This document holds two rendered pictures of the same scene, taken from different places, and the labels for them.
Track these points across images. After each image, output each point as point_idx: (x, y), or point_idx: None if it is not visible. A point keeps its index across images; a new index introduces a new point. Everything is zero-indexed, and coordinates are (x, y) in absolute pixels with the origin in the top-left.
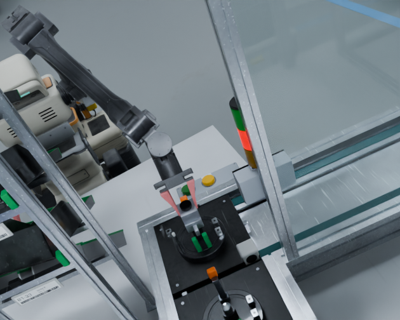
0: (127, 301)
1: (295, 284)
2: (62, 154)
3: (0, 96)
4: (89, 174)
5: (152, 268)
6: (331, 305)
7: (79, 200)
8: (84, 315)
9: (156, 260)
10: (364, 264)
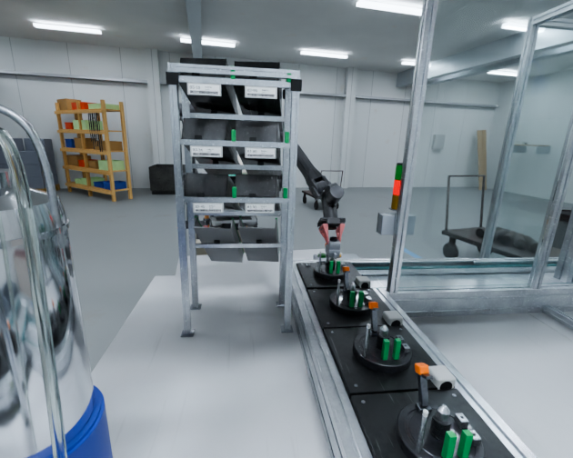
0: (262, 299)
1: (394, 302)
2: (242, 220)
3: (290, 108)
4: (244, 250)
5: (292, 277)
6: None
7: (287, 192)
8: (229, 298)
9: (296, 274)
10: (437, 321)
